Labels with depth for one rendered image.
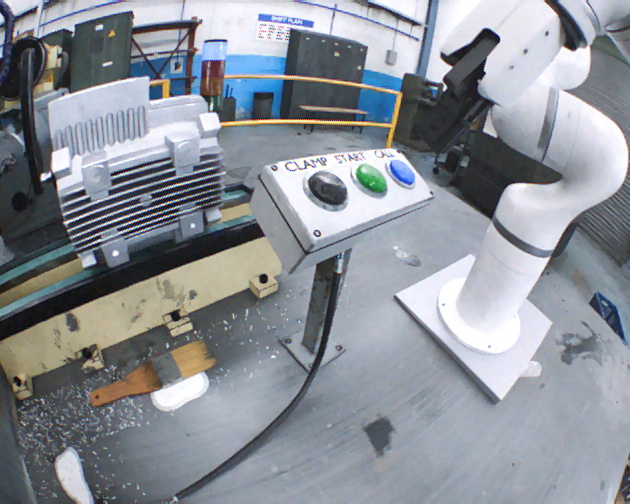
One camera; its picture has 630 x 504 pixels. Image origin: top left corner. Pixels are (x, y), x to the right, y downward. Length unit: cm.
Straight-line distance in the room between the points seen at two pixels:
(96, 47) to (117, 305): 330
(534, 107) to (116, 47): 347
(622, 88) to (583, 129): 642
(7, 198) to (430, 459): 83
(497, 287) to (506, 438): 24
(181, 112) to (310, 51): 533
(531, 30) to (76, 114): 38
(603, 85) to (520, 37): 658
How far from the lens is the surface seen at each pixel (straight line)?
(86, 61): 358
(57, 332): 45
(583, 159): 41
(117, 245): 33
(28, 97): 52
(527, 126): 40
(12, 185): 65
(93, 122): 33
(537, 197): 43
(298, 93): 560
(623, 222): 656
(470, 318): 52
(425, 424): 42
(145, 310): 44
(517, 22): 21
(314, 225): 19
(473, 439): 45
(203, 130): 34
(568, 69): 51
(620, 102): 671
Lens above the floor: 115
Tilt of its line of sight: 37 degrees down
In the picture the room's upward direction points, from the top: 10 degrees clockwise
